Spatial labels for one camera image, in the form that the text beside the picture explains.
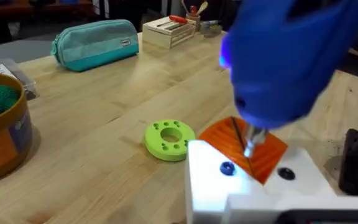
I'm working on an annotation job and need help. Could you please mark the left gripper white and orange left finger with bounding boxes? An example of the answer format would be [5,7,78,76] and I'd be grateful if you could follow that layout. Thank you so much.
[185,116,264,224]

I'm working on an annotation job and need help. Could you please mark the small clear container with pen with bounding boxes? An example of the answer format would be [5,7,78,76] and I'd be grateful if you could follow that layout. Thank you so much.
[199,19,224,39]

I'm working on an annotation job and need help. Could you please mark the left gripper white and orange right finger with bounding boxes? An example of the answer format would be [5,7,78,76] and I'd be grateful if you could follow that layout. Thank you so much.
[249,133,337,202]

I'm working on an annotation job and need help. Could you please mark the blue electric screwdriver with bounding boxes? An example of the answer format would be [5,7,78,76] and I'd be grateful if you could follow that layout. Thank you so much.
[218,0,358,158]

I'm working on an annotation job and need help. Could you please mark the clear plastic box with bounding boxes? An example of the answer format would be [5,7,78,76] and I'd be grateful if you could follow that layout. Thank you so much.
[0,58,39,101]

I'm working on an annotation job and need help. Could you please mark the wooden crate with tools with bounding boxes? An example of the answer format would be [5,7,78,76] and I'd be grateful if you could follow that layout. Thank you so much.
[142,14,196,50]

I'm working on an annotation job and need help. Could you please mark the teal zip bag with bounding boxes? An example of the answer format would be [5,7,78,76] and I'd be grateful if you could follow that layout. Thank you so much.
[50,19,140,73]

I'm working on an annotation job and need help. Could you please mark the green disc with holes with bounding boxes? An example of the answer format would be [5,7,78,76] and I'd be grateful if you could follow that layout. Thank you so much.
[144,119,196,162]

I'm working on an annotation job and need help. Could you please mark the wooden cup with utensils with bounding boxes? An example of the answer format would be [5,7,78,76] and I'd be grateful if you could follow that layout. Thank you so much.
[180,0,209,32]

